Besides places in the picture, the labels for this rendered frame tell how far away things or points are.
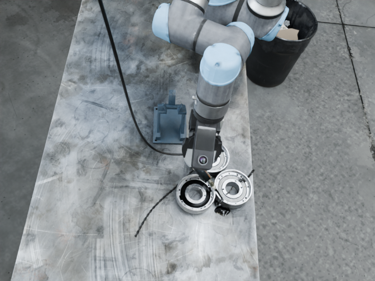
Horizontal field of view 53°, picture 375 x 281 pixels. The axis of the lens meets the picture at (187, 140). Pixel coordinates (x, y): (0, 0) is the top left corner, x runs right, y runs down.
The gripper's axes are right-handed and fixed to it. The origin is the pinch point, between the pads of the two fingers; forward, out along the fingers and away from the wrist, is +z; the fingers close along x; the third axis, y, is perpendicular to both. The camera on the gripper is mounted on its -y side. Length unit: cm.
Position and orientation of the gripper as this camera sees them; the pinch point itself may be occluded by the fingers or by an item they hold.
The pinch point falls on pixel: (197, 166)
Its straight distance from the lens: 98.2
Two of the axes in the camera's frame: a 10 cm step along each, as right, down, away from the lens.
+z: -1.2, 6.1, 7.8
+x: -9.9, -0.9, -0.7
